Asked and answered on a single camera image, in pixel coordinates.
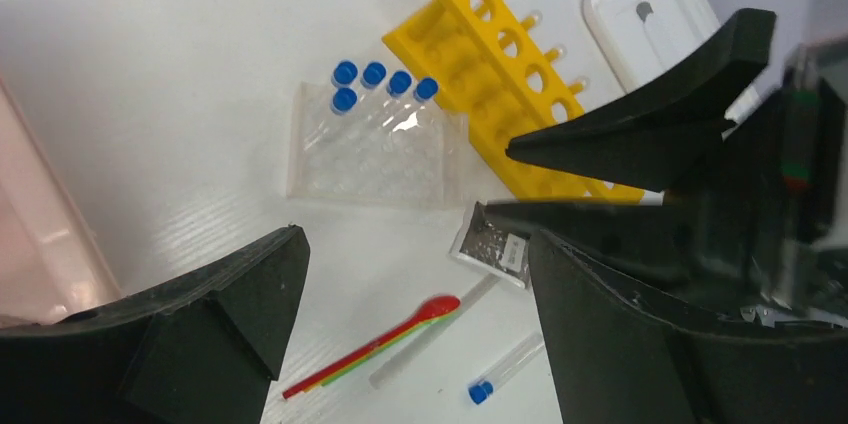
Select yellow test tube rack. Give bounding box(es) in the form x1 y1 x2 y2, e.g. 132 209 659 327
382 0 645 203

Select small dark sample bag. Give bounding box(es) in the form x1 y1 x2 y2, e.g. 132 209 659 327
449 202 531 289

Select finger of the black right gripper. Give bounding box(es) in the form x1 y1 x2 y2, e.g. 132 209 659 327
505 8 777 192
483 200 689 282

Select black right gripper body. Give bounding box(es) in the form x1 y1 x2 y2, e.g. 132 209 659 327
665 36 847 328

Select red green stirring sticks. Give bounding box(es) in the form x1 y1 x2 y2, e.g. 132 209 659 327
281 294 461 400

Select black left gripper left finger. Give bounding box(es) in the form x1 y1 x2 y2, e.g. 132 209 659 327
1 225 310 423

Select blue capped tube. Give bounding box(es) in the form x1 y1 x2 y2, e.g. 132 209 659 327
360 61 387 89
330 88 358 115
330 60 359 88
386 70 412 98

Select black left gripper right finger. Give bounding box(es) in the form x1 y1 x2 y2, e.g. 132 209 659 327
529 231 847 423

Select test tube blue cap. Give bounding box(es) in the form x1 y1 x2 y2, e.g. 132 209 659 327
413 77 439 102
467 331 546 406

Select clear plastic tube box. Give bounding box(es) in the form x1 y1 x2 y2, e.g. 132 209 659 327
285 82 472 210

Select pink plastic bin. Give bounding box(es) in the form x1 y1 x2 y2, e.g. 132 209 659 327
1 89 122 328

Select white plastic tray lid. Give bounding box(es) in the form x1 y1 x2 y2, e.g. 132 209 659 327
582 0 720 93

